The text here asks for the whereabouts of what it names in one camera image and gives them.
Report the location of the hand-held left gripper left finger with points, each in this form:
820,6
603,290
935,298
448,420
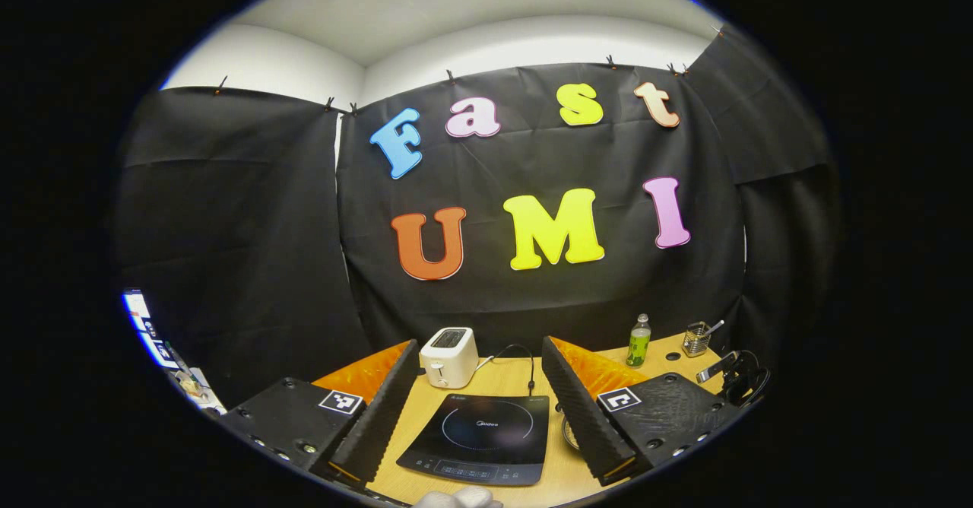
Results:
384,424

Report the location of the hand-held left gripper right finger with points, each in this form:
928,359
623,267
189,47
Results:
578,417

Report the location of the stainless steel pot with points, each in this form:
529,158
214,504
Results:
568,433

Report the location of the black induction cooktop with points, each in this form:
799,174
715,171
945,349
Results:
471,439

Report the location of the white toaster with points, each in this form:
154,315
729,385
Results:
448,360

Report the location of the green label drink bottle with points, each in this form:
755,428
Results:
638,344

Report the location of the lit computer screen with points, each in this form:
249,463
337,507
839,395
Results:
141,318

